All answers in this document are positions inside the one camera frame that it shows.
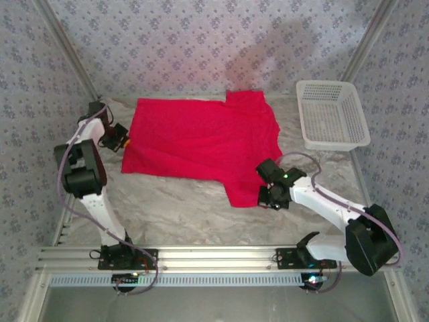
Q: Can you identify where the white perforated plastic basket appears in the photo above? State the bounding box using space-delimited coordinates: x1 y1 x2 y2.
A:
296 80 371 151

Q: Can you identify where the red t-shirt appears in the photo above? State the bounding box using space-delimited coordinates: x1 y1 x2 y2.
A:
120 89 284 209

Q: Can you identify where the aluminium frame post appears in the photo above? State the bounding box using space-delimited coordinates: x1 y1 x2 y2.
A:
32 0 103 103
341 0 402 85

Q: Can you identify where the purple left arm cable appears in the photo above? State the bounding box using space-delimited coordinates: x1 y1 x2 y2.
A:
57 103 161 297

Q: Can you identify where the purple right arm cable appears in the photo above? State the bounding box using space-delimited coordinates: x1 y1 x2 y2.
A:
278 152 403 294

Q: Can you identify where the grooved aluminium mounting rail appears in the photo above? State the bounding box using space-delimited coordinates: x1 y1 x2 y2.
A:
35 244 402 273

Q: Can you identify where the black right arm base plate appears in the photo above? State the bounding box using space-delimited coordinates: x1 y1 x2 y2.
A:
275 247 338 269

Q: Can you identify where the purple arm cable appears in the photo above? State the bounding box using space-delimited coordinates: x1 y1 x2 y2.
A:
278 152 403 294
57 103 161 297

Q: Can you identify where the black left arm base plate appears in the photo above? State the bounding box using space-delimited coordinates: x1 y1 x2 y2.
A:
98 247 159 271

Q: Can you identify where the white slotted cable duct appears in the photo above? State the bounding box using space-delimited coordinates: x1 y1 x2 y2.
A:
50 272 304 288

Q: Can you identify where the grey metal sheet panel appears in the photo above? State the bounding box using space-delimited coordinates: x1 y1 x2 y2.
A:
42 286 402 322

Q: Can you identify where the black controller board with LED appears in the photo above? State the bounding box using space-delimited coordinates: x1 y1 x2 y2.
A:
112 273 141 292
299 273 328 293

